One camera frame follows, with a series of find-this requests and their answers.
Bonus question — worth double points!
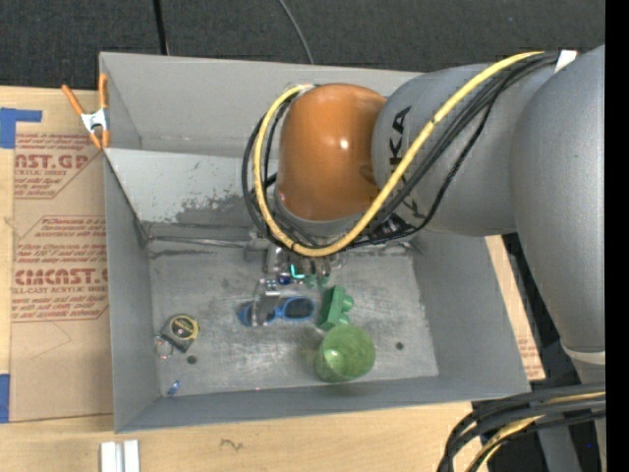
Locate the green translucent plastic cup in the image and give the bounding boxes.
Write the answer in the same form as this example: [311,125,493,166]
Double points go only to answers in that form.
[313,323,377,384]

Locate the yellow and black tape measure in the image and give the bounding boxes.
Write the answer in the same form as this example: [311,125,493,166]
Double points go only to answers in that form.
[154,314,200,359]

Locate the blue sunglasses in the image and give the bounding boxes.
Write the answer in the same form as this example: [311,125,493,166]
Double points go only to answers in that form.
[236,295,318,327]

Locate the brown cardboard board, red print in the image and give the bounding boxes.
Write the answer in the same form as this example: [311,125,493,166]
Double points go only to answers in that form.
[0,85,547,423]

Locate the green toy building block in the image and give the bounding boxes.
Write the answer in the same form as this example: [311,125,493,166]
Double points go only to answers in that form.
[314,284,356,332]

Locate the grey metal bin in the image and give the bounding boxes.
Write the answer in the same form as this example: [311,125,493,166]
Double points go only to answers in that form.
[97,50,533,435]

